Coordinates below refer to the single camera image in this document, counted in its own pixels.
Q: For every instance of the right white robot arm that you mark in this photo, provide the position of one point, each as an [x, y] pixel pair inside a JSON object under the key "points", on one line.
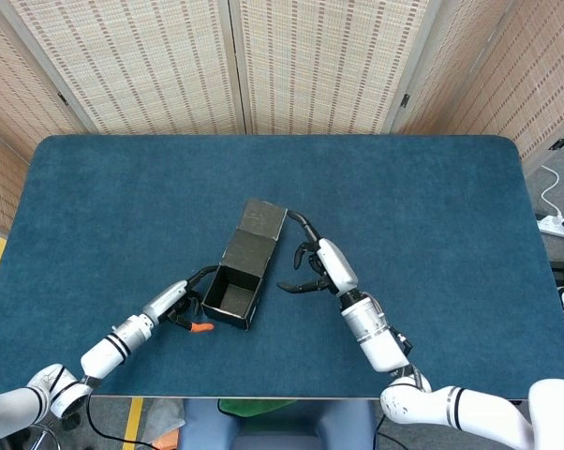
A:
{"points": [[380, 342]]}

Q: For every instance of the grey plastic bag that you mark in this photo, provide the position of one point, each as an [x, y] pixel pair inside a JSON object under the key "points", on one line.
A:
{"points": [[162, 417]]}

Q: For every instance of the blue felt table mat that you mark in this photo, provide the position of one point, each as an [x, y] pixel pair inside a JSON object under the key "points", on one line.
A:
{"points": [[404, 197]]}

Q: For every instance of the white power strip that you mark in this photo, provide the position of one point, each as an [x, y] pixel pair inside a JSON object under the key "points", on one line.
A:
{"points": [[560, 228]]}

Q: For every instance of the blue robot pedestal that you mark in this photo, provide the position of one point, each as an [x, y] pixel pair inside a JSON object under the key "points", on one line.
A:
{"points": [[277, 429]]}

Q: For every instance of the black cardboard box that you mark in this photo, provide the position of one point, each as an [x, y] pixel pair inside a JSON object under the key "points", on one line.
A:
{"points": [[249, 248]]}

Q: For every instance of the orange packet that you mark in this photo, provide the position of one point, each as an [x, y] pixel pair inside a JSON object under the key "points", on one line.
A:
{"points": [[167, 440]]}

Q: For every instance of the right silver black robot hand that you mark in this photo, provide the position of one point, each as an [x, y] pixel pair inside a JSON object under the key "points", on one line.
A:
{"points": [[338, 267]]}

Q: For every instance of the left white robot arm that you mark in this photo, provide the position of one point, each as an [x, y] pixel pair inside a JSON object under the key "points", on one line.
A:
{"points": [[104, 356]]}

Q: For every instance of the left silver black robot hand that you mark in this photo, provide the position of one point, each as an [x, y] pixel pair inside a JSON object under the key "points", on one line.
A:
{"points": [[167, 300]]}

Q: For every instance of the woven bamboo screen panel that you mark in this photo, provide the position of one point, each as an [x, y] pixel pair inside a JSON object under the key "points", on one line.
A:
{"points": [[319, 61], [15, 70], [1, 178], [535, 70], [446, 70], [146, 61]]}

